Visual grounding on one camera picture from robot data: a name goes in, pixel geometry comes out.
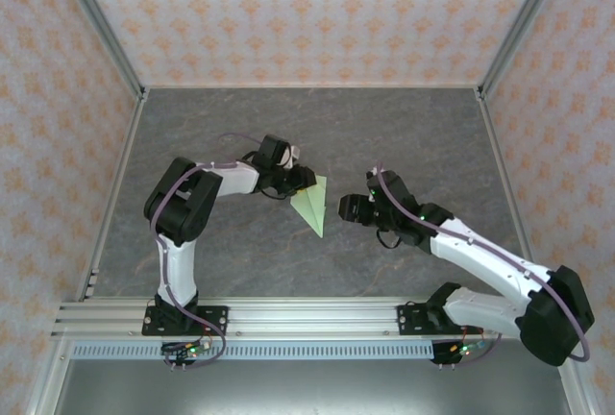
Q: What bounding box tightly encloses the light green paper sheet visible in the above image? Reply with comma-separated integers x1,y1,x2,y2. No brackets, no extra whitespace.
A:
289,175,329,239

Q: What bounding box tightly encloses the aluminium cross beam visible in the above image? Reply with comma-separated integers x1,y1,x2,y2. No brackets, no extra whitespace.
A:
50,297,528,340

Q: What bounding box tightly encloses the small controller circuit board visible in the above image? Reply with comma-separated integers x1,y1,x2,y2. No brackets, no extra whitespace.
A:
430,337,490,369
160,339,213,372

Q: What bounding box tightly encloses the grey metal panel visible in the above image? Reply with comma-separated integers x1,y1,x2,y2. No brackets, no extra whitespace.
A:
50,358,571,415

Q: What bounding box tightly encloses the thin black cable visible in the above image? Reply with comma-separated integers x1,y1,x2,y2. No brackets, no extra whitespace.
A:
258,183,290,202
376,227,406,250

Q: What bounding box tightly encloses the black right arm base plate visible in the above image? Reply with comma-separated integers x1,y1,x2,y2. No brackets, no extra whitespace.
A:
396,304,481,338

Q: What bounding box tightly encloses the aluminium side rail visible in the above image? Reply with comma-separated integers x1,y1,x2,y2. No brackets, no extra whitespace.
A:
473,87,535,270
74,90,150,302

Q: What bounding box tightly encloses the grey slotted cable duct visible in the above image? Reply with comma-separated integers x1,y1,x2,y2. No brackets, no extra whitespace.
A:
69,341,436,359

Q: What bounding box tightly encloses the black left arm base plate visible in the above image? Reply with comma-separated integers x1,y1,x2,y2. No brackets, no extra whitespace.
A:
141,305,229,337

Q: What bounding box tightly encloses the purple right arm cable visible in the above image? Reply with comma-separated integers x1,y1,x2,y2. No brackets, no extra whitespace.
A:
377,160,592,368

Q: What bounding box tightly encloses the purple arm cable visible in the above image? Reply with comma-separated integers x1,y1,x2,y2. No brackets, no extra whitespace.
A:
377,160,592,368
149,132,265,371

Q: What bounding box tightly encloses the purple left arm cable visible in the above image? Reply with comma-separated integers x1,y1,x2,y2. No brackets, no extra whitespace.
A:
149,132,265,371

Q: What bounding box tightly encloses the aluminium frame post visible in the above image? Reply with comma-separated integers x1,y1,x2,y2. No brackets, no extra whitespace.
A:
50,0,149,102
474,0,574,102

